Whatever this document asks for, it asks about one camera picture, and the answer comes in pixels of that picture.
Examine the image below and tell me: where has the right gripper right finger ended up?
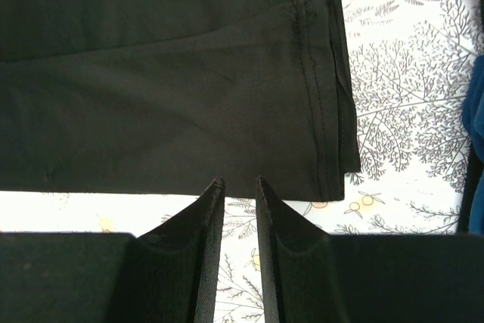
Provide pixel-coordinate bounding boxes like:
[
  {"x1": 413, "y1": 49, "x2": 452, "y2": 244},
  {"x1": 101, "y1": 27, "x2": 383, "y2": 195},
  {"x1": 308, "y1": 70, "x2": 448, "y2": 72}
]
[{"x1": 256, "y1": 178, "x2": 483, "y2": 322}]

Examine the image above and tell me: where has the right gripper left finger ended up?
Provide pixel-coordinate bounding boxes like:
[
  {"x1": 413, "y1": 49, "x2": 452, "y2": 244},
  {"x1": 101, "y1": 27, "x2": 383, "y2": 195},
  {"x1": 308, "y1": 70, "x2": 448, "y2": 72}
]
[{"x1": 1, "y1": 179, "x2": 225, "y2": 322}]

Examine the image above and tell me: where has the black t-shirt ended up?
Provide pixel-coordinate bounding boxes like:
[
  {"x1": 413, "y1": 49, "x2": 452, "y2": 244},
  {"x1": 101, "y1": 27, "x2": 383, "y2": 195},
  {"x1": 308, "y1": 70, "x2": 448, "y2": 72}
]
[{"x1": 1, "y1": 0, "x2": 360, "y2": 201}]

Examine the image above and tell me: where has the folded blue t-shirt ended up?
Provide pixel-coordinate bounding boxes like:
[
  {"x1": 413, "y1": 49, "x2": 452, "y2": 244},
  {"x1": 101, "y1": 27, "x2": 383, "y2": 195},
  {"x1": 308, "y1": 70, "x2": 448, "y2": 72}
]
[{"x1": 458, "y1": 55, "x2": 483, "y2": 235}]

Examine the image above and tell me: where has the floral patterned table mat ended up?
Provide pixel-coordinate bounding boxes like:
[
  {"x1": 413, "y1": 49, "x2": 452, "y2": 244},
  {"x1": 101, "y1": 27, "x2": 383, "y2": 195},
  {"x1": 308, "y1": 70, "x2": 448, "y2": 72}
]
[{"x1": 1, "y1": 0, "x2": 483, "y2": 322}]

